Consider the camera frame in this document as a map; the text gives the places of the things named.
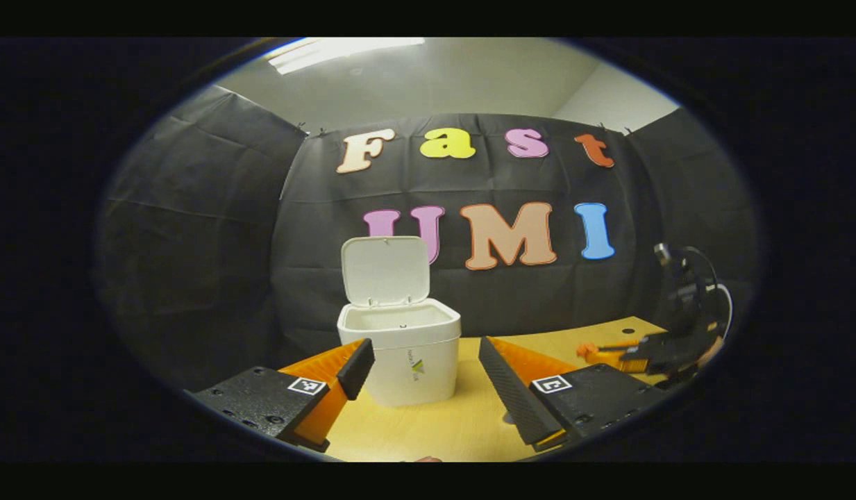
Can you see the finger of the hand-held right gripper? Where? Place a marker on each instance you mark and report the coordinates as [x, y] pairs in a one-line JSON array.
[[618, 357]]

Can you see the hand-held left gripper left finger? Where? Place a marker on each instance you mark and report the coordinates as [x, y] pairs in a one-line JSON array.
[[356, 368]]

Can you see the white desktop garbage bin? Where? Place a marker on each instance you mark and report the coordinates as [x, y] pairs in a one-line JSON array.
[[417, 347]]

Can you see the black backdrop cloth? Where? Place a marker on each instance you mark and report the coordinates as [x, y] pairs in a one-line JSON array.
[[205, 229]]

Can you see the wooden desktop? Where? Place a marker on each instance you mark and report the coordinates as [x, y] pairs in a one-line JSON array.
[[469, 423]]

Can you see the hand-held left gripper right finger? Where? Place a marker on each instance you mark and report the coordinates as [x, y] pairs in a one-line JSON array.
[[511, 396]]

